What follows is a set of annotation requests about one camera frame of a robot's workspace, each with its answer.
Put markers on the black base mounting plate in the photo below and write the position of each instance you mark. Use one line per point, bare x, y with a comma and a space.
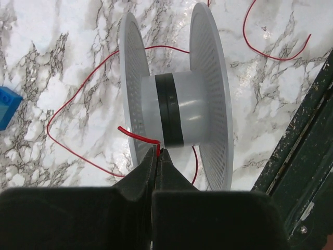
298, 175

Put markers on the white perforated cable spool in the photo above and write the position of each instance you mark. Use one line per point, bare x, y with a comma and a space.
191, 108

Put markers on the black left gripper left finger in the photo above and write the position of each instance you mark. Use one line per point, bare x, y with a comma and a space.
114, 217

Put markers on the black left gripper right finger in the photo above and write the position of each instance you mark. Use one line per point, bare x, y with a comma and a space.
184, 217

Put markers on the blue toy brick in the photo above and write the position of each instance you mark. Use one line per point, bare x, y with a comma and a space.
10, 101

